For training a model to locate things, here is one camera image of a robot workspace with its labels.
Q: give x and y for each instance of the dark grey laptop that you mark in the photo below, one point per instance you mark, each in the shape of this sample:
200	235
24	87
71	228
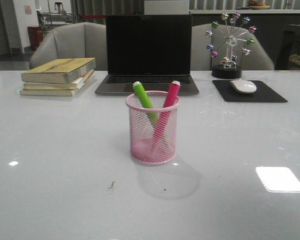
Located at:
152	49

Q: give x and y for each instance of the grey armchair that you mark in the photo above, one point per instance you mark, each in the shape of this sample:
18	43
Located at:
78	40
201	60

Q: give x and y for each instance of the red trash bin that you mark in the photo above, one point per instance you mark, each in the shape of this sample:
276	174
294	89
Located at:
35	35

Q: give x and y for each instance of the fruit bowl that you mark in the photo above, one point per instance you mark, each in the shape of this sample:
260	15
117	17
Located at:
257	5

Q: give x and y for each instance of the pink highlighter pen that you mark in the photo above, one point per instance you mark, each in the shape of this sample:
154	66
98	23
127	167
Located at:
164	116

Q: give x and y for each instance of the ferris wheel desk toy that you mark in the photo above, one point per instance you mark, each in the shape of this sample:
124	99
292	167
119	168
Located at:
227	68

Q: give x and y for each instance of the green highlighter pen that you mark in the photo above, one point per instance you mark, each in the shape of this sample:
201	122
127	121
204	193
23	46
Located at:
146	103

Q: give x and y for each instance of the bottom yellow book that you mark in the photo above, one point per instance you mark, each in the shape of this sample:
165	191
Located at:
57	92

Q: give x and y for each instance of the right grey armchair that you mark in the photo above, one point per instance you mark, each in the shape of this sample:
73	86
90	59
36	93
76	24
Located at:
201	60

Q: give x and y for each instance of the white computer mouse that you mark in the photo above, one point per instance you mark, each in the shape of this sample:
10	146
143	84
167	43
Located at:
243	86

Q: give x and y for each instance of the top yellow book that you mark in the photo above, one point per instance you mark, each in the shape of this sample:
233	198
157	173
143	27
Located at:
63	71

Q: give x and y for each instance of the yellow book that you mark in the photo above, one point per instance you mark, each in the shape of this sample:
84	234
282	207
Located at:
63	71
57	92

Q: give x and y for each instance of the middle cream book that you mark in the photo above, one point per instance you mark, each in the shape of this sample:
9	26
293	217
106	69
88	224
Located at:
76	84

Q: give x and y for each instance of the pink mesh pen holder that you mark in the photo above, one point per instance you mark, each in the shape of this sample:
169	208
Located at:
141	130

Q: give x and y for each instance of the red barrier belt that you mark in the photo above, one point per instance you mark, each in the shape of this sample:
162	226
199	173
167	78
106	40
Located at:
89	17

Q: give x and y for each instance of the left grey armchair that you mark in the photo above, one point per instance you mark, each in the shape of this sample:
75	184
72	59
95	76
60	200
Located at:
78	40

